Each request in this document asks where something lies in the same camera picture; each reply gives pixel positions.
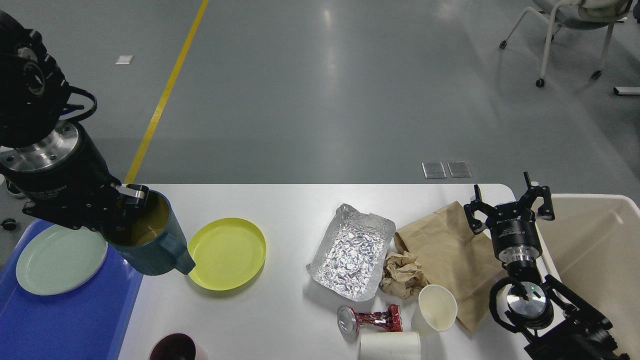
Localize white floor marker tag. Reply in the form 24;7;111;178
115;55;135;66

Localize white framed office chair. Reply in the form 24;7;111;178
499;0;633;88

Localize metal floor plate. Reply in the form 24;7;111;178
446;161;473;178
422;161;448;179

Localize crushed red soda can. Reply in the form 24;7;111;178
336;304;403;337

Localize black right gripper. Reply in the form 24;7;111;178
463;171;556;264

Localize white bar on floor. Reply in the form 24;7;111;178
613;86;640;96

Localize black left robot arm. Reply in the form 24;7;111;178
0;12;149;231

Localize person's legs with sneakers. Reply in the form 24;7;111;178
5;179;26;199

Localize crumpled brown paper ball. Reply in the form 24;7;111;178
378;251;430;299

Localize pink mug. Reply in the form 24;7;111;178
148;333;210;360

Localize brown paper bag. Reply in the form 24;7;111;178
394;202;506;335

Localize black caster wheel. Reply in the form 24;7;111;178
0;218;18;231

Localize yellow plastic plate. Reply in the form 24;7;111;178
187;218;266;291

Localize left metal floor plate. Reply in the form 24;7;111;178
422;161;448;179

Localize blue plastic tray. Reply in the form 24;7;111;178
0;219;143;360

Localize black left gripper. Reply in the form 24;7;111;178
1;120;150;230

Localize right metal floor plate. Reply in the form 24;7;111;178
446;161;473;178

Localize pale green plate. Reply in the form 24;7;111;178
15;225;108;296

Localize aluminium foil tray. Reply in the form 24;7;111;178
306;203;396;302

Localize upright white paper cup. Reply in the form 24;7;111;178
411;284;458;336

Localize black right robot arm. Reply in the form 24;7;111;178
463;172;630;360

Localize beige plastic bin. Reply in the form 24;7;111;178
536;193;640;360

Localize lying white paper cup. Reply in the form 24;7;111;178
358;332;421;360

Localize dark teal mug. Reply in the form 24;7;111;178
100;190;196;276

